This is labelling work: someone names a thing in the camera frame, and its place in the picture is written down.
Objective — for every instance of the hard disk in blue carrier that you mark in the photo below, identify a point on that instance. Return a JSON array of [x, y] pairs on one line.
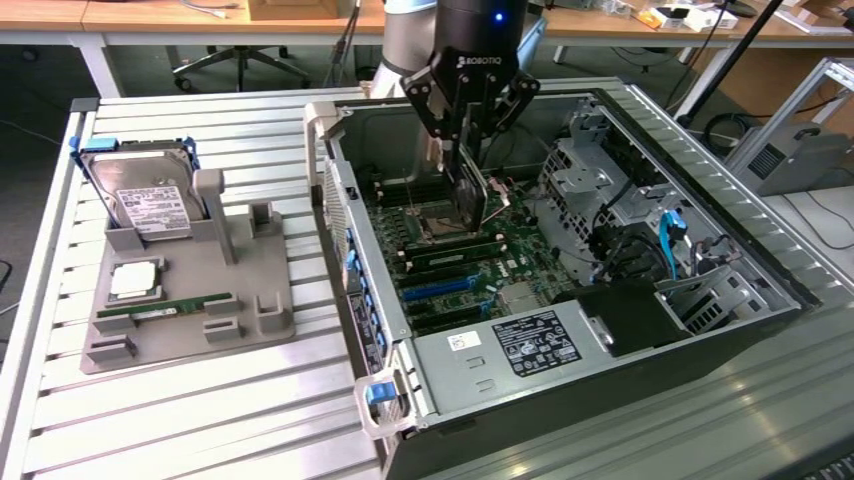
[[147, 185]]

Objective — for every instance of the black office chair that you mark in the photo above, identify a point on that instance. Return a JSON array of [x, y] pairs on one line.
[[240, 60]]

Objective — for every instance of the CPU socket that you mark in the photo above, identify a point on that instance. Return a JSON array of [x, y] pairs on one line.
[[433, 225]]

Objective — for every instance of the aluminium profile frame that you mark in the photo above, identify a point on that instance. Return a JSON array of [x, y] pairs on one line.
[[823, 75]]

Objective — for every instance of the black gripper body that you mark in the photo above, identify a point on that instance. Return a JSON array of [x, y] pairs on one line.
[[476, 35]]

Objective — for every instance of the black installed RAM stick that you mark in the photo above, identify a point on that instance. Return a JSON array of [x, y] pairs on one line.
[[447, 257]]

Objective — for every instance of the silver chipset heatsink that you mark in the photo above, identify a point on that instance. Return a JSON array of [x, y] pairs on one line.
[[520, 297]]

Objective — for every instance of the open black PC case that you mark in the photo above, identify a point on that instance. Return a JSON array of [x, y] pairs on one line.
[[600, 415]]

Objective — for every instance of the black keyboard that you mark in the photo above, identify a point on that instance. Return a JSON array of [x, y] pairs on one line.
[[827, 470]]

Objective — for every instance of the metal disk bay cage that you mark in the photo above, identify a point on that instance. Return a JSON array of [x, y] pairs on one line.
[[574, 180]]

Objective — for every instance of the long wooden desk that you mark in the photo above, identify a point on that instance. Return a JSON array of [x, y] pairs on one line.
[[133, 20]]

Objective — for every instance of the metal socket cover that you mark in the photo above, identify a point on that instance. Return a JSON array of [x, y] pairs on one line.
[[500, 197]]

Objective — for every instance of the orange and white box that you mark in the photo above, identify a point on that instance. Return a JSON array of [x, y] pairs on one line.
[[656, 17]]

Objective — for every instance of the green motherboard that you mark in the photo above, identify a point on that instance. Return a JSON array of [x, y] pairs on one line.
[[527, 250]]

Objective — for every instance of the silver CPU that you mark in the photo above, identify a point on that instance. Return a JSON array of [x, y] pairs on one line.
[[133, 279]]

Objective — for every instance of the grey power supply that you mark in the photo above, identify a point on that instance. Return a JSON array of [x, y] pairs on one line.
[[467, 370]]

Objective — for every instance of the blue expansion slot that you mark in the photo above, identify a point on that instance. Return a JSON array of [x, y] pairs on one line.
[[436, 289]]

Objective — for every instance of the brown cardboard box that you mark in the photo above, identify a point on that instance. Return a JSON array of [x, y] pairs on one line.
[[287, 7]]

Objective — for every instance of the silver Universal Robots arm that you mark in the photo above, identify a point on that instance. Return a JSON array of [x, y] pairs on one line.
[[407, 45]]

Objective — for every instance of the small white box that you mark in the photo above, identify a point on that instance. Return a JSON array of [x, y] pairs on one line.
[[710, 21]]

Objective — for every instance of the green RAM stick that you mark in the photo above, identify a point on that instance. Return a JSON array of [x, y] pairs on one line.
[[180, 305]]

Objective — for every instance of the graphics card with metal bracket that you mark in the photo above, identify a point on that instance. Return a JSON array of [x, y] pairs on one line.
[[470, 200]]

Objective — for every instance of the black tripod pole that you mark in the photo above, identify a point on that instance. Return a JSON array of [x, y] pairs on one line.
[[727, 60]]

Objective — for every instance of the grey parts rack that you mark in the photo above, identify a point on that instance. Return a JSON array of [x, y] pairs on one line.
[[193, 280]]

